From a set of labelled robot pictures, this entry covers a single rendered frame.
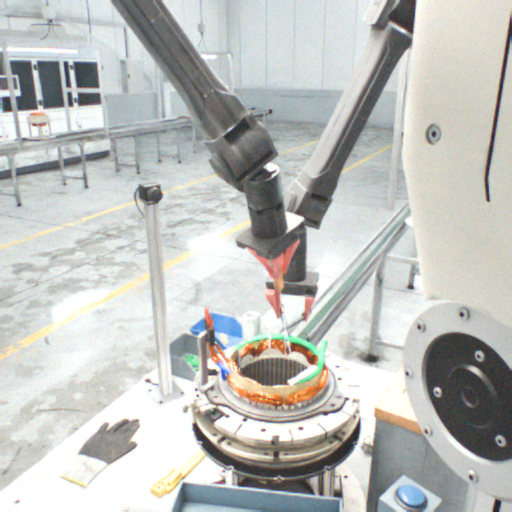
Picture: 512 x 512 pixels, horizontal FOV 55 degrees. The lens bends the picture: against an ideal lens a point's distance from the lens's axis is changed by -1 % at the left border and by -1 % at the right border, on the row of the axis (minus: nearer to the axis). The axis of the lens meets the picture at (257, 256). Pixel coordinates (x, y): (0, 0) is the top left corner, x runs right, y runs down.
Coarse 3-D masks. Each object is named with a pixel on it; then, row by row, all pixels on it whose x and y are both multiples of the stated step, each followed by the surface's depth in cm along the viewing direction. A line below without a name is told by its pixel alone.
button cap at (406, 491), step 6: (402, 486) 77; (408, 486) 77; (414, 486) 77; (402, 492) 76; (408, 492) 76; (414, 492) 76; (420, 492) 76; (402, 498) 75; (408, 498) 75; (414, 498) 75; (420, 498) 75; (408, 504) 74; (414, 504) 74; (420, 504) 74
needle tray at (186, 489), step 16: (176, 496) 73; (192, 496) 76; (208, 496) 76; (224, 496) 75; (240, 496) 75; (256, 496) 74; (272, 496) 74; (288, 496) 73; (304, 496) 73; (320, 496) 73
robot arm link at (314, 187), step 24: (384, 0) 79; (384, 24) 81; (384, 48) 82; (408, 48) 84; (360, 72) 86; (384, 72) 84; (360, 96) 85; (336, 120) 89; (360, 120) 88; (336, 144) 89; (312, 168) 92; (336, 168) 91; (312, 192) 95; (312, 216) 95
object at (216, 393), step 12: (216, 384) 93; (336, 384) 93; (216, 396) 90; (336, 396) 90; (228, 408) 88; (324, 408) 87; (336, 408) 87; (264, 420) 84; (276, 420) 84; (288, 420) 84; (300, 420) 84
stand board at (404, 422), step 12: (396, 384) 99; (384, 396) 95; (396, 396) 95; (384, 408) 92; (396, 408) 92; (408, 408) 92; (384, 420) 92; (396, 420) 91; (408, 420) 89; (420, 432) 89
